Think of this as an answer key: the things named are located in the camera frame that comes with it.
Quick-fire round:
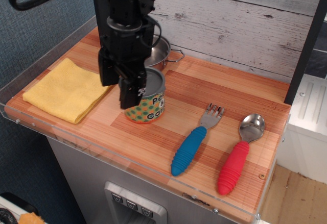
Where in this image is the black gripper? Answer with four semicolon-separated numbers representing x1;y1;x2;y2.
98;19;156;110

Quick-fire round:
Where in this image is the peas and carrots toy can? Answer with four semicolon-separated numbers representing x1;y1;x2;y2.
124;67;166;123

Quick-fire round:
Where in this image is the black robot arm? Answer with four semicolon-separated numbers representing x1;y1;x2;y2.
94;0;157;109

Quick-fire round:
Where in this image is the clear acrylic counter guard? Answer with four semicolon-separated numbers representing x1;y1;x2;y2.
1;19;290;223

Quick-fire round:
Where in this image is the small stainless steel pot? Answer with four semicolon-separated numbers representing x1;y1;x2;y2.
144;34;185;71

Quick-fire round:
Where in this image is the folded yellow cloth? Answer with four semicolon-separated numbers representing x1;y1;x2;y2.
22;58;110;124

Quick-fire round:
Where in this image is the grey toy fridge cabinet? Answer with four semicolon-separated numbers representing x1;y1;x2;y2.
46;135;246;224

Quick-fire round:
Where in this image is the silver dispenser button panel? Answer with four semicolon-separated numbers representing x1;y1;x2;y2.
104;181;168;223

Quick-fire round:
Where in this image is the orange yellow object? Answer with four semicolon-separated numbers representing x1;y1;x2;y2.
18;212;45;224

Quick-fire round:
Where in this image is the white toy sink unit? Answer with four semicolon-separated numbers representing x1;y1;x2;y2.
276;74;326;183

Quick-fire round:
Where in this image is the blue handled fork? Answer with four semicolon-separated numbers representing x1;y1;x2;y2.
171;104;225;177

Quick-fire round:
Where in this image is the red handled spoon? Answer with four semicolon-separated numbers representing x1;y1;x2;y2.
217;114;265;195

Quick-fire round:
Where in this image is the black right vertical post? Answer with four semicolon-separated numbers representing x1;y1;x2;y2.
284;0;326;105

